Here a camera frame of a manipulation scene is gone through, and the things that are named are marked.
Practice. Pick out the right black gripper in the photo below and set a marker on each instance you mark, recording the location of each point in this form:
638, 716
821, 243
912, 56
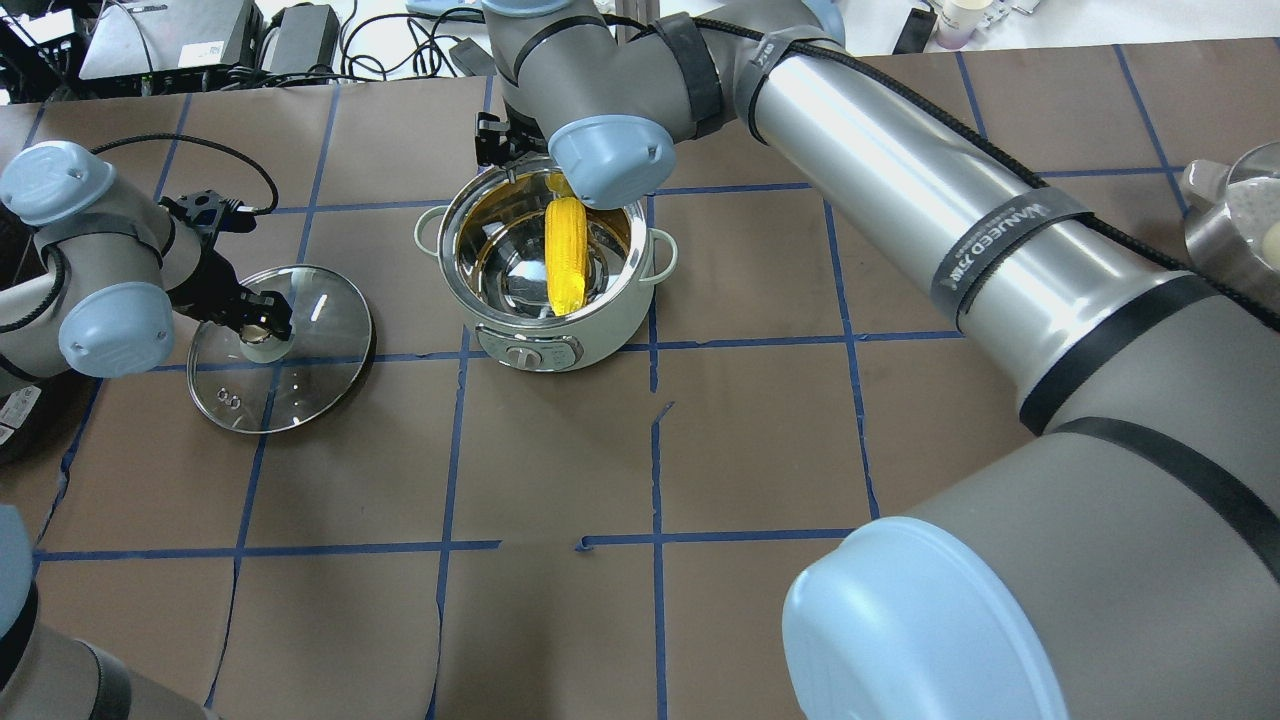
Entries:
497, 147

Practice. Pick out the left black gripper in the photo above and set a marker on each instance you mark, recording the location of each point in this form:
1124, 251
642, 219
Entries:
207, 282

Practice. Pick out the glass pot lid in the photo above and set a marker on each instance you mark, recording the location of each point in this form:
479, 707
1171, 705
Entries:
274, 385

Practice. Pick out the yellow corn cob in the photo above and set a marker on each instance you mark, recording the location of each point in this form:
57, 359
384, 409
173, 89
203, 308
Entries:
566, 236

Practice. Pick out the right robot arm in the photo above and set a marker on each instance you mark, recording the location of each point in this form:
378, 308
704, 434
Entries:
1123, 565

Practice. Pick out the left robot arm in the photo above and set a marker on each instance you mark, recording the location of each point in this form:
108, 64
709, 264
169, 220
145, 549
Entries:
119, 266

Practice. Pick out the pale green electric pot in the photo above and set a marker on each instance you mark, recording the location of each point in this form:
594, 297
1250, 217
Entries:
546, 284

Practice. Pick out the steel pot at right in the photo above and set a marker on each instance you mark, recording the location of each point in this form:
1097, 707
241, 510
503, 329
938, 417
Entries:
1232, 225

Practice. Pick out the black power adapter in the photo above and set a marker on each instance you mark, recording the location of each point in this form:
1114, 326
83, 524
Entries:
470, 59

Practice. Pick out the black power brick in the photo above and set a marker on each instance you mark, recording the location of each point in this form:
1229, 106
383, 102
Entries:
305, 40

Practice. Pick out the black rice cooker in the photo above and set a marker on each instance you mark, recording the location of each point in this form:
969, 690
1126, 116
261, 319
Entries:
19, 420

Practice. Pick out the black computer box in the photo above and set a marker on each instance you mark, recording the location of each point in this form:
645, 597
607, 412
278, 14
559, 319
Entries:
134, 39

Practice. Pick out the paper cup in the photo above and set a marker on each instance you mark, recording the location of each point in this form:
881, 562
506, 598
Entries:
958, 20

